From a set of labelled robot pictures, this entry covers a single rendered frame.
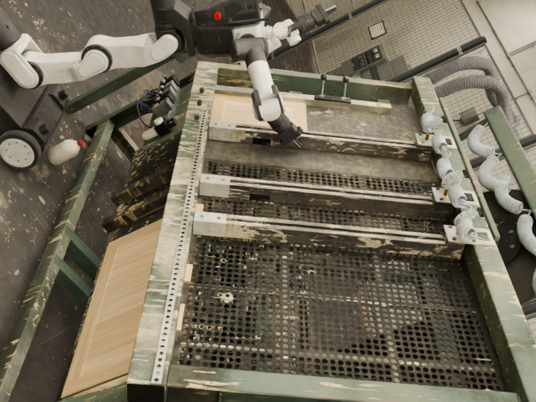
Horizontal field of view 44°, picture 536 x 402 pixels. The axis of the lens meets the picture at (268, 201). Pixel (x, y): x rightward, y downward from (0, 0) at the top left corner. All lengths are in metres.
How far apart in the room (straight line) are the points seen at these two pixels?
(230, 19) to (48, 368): 1.71
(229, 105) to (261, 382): 1.76
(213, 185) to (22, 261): 0.97
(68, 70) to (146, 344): 1.56
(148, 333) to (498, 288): 1.26
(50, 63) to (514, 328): 2.30
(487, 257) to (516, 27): 8.37
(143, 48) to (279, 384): 1.70
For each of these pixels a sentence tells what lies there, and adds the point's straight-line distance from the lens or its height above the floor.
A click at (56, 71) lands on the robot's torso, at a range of 3.33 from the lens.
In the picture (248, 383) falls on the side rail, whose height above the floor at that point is 1.11.
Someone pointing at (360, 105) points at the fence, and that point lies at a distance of 3.62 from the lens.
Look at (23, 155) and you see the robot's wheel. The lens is 3.35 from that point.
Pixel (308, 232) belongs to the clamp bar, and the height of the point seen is 1.29.
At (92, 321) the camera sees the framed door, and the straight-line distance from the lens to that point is 2.93.
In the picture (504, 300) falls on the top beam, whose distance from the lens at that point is 2.54.
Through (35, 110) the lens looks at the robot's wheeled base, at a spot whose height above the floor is 0.18.
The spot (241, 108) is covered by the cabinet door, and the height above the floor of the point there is 1.01.
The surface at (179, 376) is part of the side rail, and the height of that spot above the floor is 0.94.
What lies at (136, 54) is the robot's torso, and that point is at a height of 0.79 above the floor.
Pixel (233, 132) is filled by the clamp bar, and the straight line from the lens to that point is 3.17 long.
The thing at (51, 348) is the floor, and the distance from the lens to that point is 3.17.
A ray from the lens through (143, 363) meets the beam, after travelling 2.13.
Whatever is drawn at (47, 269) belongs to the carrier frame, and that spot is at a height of 0.18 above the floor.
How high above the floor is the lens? 1.99
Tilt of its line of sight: 18 degrees down
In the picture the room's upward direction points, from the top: 66 degrees clockwise
